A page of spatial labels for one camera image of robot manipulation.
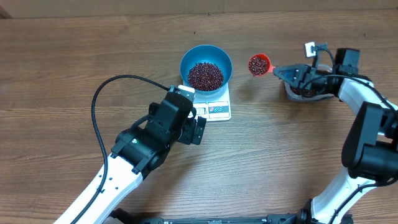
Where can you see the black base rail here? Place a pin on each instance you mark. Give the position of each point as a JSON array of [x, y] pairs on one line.
[[126, 217]]

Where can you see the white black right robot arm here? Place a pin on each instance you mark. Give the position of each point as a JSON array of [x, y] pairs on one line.
[[369, 153]]

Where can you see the red beans in bowl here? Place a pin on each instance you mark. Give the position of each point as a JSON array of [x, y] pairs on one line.
[[205, 76]]

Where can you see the red adzuki beans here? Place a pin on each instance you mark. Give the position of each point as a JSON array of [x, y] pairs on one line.
[[306, 93]]

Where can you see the red beans in scoop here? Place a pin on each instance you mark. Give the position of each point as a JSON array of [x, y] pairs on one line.
[[258, 66]]

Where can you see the white digital kitchen scale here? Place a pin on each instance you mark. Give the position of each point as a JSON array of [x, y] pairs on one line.
[[215, 106]]

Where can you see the red measuring scoop blue handle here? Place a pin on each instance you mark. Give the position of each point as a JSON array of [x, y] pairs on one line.
[[270, 66]]

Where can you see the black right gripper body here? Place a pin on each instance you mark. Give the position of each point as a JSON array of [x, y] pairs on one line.
[[311, 76]]

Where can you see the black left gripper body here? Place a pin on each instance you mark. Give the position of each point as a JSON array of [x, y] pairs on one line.
[[187, 134]]

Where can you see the blue plastic bowl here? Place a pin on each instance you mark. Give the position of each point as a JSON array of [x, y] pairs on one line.
[[206, 53]]

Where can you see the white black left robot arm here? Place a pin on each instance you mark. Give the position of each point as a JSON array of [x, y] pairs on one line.
[[137, 151]]

